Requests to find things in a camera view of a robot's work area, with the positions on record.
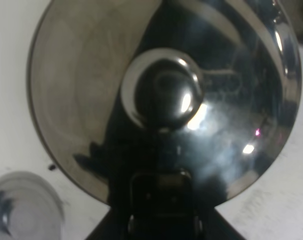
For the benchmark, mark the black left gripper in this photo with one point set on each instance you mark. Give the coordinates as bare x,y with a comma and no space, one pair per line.
159,206

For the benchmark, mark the stainless steel teapot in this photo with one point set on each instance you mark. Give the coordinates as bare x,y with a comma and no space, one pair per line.
119,89

